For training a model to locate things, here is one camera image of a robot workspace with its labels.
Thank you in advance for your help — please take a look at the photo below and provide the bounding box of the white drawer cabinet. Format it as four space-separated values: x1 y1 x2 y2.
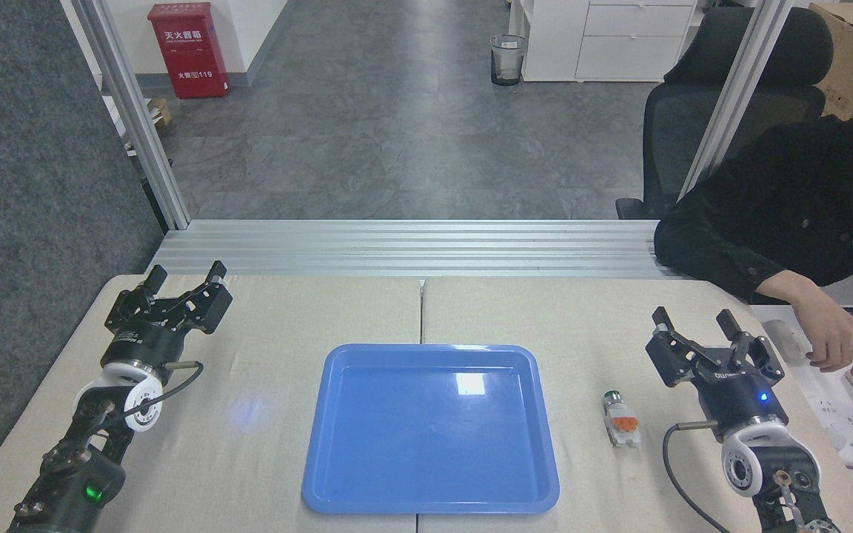
508 0 703 83

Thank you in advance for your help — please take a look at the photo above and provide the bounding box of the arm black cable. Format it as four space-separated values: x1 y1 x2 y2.
90 360 205 432
662 420 732 533

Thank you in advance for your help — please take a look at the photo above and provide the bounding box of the silver aluminium rail base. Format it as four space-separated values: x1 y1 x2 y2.
147 219 683 280

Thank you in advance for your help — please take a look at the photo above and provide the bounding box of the red fire extinguisher box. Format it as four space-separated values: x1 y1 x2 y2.
147 2 230 100

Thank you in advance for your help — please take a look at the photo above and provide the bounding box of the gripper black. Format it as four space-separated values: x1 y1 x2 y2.
103 261 234 373
646 306 786 438

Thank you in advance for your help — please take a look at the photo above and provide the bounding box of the white computer mouse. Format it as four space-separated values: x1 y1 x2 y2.
762 319 812 363

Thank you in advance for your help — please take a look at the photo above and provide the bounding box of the black office chair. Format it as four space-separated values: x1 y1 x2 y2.
615 7 834 221

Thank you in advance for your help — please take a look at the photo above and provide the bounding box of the person's hand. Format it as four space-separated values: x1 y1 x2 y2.
804 295 853 375

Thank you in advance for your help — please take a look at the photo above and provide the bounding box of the blue plastic tray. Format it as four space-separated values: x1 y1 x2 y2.
301 343 561 515

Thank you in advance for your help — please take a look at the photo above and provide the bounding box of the white power strip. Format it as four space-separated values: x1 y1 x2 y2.
804 396 853 466

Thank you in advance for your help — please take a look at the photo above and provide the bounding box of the person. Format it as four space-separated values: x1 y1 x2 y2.
653 107 853 330

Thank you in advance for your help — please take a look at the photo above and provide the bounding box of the mesh waste bin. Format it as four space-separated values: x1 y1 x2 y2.
490 35 528 87

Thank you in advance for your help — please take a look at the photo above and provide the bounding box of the silver aluminium post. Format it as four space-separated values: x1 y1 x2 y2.
71 0 192 230
677 0 795 201

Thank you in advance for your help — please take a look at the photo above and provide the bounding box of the grey felt partition panel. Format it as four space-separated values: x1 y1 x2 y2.
0 0 168 513

